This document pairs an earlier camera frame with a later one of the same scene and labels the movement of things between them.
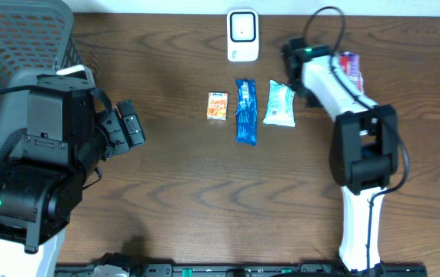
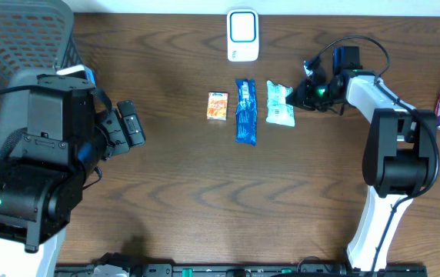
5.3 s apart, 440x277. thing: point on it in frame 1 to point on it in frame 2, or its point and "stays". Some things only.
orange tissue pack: (217, 105) stays
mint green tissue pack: (281, 109) stays
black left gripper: (118, 131) stays
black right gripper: (291, 61) to (308, 94)
